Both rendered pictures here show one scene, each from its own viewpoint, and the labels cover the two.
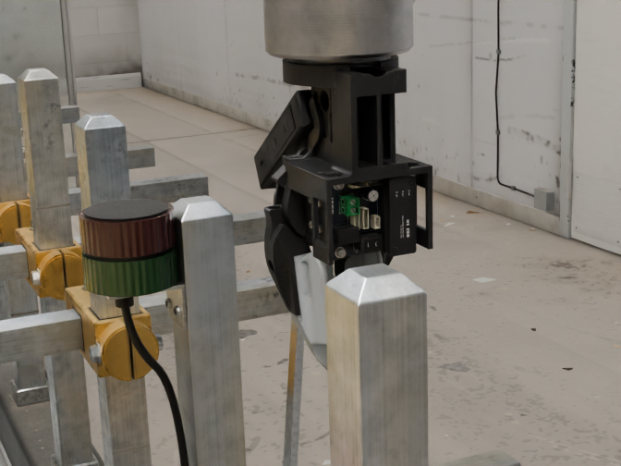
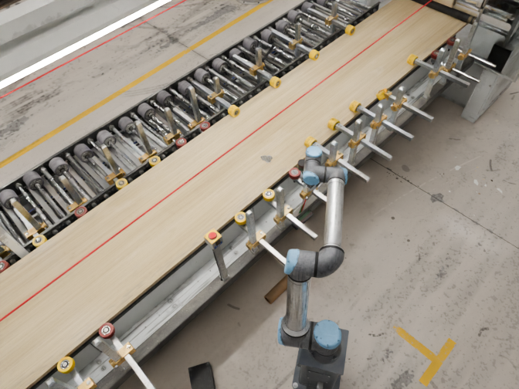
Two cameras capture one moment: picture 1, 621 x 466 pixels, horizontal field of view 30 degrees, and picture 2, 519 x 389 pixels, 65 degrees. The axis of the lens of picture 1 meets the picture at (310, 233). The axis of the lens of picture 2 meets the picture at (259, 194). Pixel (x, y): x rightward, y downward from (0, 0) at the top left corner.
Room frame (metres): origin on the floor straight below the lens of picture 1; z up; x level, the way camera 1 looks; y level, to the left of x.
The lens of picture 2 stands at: (-0.02, -1.37, 3.09)
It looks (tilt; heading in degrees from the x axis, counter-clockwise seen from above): 54 degrees down; 74
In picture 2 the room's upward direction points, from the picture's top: 5 degrees counter-clockwise
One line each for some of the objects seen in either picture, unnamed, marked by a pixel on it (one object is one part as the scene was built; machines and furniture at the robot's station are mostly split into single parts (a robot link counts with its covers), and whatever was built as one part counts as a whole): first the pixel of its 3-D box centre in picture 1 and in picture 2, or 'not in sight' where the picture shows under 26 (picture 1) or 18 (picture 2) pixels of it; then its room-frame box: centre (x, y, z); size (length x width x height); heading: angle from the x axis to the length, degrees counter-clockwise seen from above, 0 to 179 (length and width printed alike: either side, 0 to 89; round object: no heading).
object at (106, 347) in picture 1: (110, 329); (334, 160); (0.98, 0.18, 0.95); 0.13 x 0.06 x 0.05; 24
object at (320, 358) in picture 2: not in sight; (324, 344); (0.45, -0.83, 0.65); 0.19 x 0.19 x 0.10
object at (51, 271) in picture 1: (51, 261); (357, 140); (1.21, 0.28, 0.95); 0.13 x 0.06 x 0.05; 24
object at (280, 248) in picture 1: (302, 245); not in sight; (0.72, 0.01, 1.09); 0.05 x 0.02 x 0.09; 114
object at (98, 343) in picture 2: not in sight; (113, 354); (-0.64, -0.53, 0.92); 0.03 x 0.03 x 0.48; 24
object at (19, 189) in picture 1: (18, 263); (374, 129); (1.42, 0.37, 0.88); 0.03 x 0.03 x 0.48; 24
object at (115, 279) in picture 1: (130, 265); not in sight; (0.71, 0.12, 1.08); 0.06 x 0.06 x 0.02
